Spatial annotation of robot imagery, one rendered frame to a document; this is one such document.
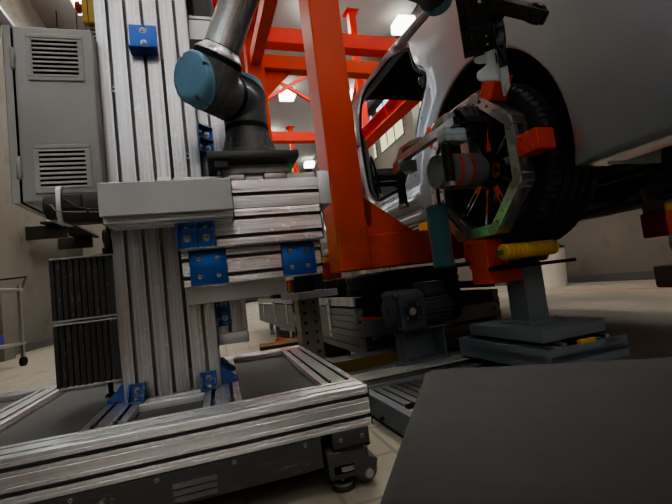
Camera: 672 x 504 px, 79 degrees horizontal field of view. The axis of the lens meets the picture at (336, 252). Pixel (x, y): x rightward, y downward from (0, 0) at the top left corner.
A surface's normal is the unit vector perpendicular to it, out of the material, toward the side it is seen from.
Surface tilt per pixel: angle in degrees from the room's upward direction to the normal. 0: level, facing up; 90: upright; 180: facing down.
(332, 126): 90
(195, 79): 96
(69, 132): 90
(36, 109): 90
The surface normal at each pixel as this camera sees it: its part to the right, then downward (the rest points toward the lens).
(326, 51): 0.32, -0.11
